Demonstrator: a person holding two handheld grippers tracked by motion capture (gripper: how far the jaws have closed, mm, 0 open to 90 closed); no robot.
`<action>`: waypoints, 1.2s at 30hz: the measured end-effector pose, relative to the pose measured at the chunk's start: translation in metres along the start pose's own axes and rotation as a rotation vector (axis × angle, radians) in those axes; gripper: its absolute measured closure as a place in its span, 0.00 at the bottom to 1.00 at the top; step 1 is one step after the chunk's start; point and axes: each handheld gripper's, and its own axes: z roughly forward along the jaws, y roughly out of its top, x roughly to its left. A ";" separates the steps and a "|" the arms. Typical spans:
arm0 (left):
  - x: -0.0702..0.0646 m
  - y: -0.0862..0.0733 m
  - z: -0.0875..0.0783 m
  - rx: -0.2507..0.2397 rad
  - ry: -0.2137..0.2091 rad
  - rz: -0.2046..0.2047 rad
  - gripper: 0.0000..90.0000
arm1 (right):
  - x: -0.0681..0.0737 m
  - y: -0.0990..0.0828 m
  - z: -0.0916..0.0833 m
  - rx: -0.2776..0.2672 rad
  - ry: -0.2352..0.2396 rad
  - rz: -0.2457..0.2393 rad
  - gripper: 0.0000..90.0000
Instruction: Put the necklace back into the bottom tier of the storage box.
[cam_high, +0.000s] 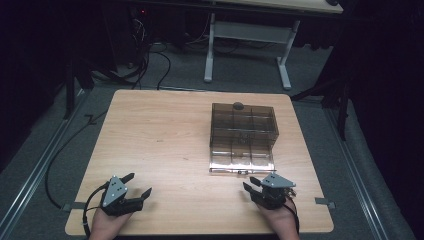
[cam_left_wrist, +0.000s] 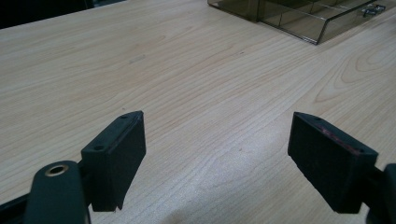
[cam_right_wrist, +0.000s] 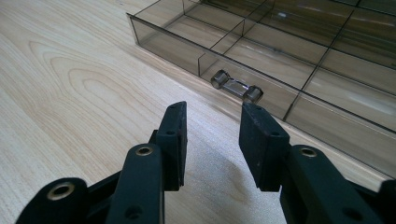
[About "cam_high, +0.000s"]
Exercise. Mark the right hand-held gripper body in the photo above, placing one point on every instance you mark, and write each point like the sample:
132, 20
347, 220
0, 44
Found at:
275, 191

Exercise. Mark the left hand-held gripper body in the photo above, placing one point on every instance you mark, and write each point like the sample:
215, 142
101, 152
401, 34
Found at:
115, 195

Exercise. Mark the transparent brown plastic drawer box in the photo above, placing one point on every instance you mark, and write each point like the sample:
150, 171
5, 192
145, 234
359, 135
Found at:
243, 133

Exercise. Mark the person's right hand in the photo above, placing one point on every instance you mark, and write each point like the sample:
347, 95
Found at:
281, 221

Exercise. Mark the person's left hand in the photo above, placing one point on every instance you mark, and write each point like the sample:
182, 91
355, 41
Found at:
108, 225

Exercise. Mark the small dark round object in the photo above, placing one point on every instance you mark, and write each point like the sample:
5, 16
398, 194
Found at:
238, 106

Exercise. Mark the black metal stand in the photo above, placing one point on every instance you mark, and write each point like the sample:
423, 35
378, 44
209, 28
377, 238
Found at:
333, 96
75, 83

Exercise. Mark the grey table bracket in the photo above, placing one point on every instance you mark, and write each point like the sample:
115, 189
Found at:
74, 206
325, 202

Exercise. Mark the metal floor rail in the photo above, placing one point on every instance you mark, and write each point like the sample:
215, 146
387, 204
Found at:
353, 170
31, 178

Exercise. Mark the white desk with metal frame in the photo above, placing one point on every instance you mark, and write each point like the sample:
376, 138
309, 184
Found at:
248, 31

